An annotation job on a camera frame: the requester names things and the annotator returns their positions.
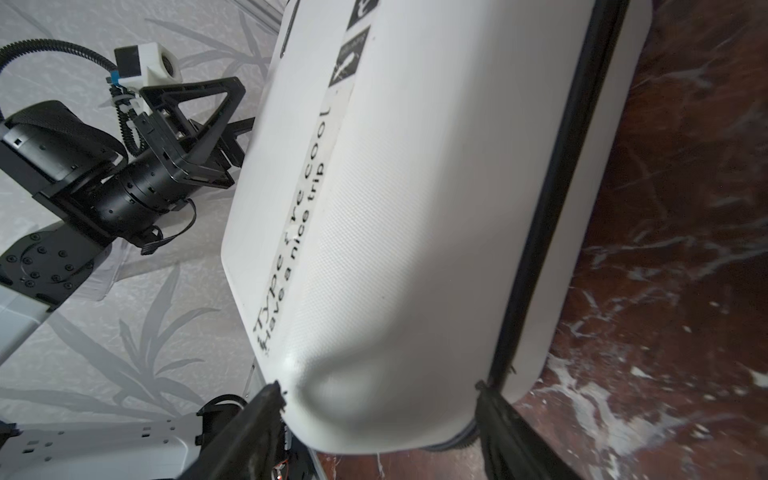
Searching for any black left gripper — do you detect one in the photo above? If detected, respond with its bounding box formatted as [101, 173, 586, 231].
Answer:
[89, 76, 256, 241]

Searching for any white hard-shell suitcase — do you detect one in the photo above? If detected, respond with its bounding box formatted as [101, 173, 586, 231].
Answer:
[221, 1, 653, 455]

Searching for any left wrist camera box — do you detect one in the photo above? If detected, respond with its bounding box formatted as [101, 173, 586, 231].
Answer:
[111, 42, 183, 91]

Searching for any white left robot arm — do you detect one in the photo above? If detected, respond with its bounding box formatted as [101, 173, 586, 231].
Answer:
[1, 39, 253, 358]

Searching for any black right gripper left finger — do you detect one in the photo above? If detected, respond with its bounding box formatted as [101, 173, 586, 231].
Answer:
[180, 381, 285, 479]

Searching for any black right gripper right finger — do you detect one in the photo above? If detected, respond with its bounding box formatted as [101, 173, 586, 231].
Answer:
[475, 381, 580, 480]

